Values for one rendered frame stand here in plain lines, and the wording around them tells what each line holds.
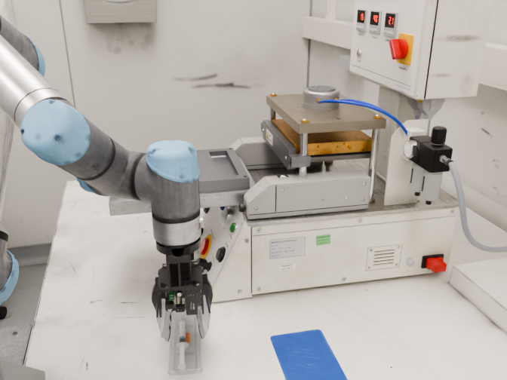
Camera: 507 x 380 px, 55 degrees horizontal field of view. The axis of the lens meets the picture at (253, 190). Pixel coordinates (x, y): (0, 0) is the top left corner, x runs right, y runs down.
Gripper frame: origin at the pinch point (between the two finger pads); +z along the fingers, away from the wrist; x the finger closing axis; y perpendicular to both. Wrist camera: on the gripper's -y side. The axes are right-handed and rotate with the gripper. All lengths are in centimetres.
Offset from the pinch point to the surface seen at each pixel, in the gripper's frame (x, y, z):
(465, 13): 53, -16, -53
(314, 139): 28.1, -22.6, -27.9
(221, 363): 6.1, 5.7, 3.0
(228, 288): 8.9, -11.6, -0.5
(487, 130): 84, -50, -20
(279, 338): 17.1, 0.9, 2.9
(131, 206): -9.3, -16.2, -17.8
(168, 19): -5, -177, -43
